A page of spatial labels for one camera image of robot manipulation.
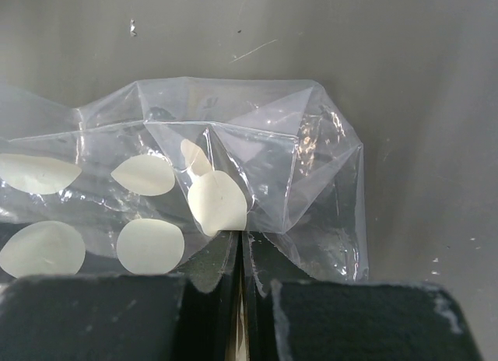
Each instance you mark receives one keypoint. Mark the polka dot zip bag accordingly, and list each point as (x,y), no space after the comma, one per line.
(145,179)

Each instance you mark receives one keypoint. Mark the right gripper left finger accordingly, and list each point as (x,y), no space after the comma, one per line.
(184,315)

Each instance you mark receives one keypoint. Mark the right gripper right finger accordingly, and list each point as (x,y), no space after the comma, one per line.
(290,316)

